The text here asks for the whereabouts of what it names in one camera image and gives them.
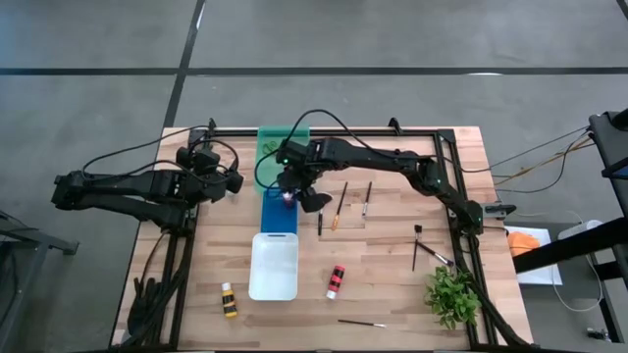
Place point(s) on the white rounded device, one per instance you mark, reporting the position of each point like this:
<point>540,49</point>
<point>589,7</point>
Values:
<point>579,228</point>

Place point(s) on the white plastic bin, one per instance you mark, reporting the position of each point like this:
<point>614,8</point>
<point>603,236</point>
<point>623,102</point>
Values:
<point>274,267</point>

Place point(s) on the black equipment stand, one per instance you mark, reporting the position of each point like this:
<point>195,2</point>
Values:
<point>613,147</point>

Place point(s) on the black aluminium table frame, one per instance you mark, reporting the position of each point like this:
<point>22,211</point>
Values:
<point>417,132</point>

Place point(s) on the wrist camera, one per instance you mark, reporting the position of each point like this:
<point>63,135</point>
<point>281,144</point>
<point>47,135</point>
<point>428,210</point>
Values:
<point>293,153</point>
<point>207,159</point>

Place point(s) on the green artificial plant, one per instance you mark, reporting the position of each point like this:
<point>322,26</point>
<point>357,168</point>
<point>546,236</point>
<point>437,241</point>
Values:
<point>451,299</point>

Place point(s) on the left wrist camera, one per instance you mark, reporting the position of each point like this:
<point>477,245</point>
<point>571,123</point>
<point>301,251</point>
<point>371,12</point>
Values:
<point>207,159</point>

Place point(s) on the black stand beam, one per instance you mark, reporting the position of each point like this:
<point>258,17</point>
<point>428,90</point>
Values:
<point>564,250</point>

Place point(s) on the orange cloth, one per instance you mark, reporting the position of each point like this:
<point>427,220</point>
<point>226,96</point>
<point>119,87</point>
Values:
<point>522,242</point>

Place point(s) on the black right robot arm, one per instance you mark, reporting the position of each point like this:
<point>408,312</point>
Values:
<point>373,157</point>

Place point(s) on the yellow black striped paint bottle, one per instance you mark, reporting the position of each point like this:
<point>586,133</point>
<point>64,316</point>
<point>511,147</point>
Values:
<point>228,301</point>

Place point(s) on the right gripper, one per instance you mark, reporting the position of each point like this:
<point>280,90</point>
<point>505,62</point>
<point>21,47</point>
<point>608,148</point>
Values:
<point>297,177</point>

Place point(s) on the blue slotted plastic basket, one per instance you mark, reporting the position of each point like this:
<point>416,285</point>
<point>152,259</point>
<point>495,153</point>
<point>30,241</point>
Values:
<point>277,220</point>

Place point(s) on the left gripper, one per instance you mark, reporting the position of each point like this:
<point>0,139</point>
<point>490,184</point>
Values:
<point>211,185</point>

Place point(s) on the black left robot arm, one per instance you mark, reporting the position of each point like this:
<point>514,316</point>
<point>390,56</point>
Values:
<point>122,188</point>

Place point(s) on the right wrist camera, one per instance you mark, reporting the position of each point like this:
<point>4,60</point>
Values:
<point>293,153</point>

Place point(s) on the grey black clamp device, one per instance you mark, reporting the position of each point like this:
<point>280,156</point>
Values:
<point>498,210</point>

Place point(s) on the slim brush silver ferrule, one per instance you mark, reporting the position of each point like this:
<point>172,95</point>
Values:
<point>439,257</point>

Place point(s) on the teal translucent plastic bin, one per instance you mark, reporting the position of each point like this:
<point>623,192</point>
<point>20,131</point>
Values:
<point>272,171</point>

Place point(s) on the grey metal stand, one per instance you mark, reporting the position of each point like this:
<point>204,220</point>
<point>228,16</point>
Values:
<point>29,240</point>

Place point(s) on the square head black brush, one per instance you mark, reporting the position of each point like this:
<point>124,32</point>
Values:
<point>416,245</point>

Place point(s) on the pink paint bottle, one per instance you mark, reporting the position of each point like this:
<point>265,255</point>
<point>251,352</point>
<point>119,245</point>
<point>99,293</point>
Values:
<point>289,197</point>

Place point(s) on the red black striped paint bottle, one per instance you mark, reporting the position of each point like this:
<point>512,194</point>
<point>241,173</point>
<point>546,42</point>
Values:
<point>336,279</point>

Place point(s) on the white paper sheet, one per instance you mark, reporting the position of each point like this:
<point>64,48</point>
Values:
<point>539,274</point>

